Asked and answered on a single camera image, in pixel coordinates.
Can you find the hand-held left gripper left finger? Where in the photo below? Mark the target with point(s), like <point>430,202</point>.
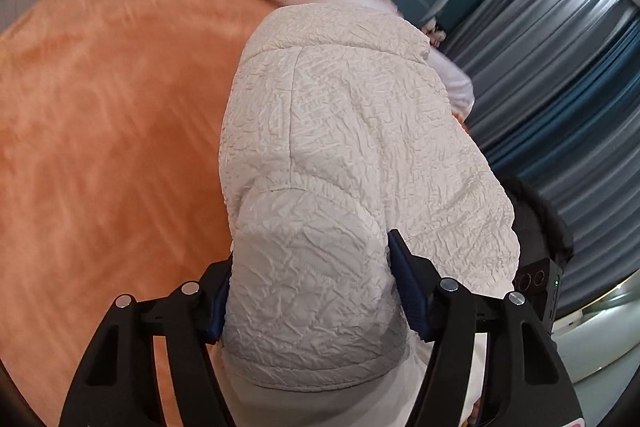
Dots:
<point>219,307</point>

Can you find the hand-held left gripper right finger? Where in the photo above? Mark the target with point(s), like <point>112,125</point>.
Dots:
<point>407,277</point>

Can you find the white crinkled puffer jacket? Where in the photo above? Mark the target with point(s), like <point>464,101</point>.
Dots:
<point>350,132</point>

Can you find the grey blue curtain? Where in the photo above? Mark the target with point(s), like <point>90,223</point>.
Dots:
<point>575,82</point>

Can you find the orange fleece blanket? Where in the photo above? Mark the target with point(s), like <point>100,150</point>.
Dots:
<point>100,107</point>

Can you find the small plush toy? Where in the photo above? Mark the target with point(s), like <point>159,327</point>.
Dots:
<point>435,32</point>

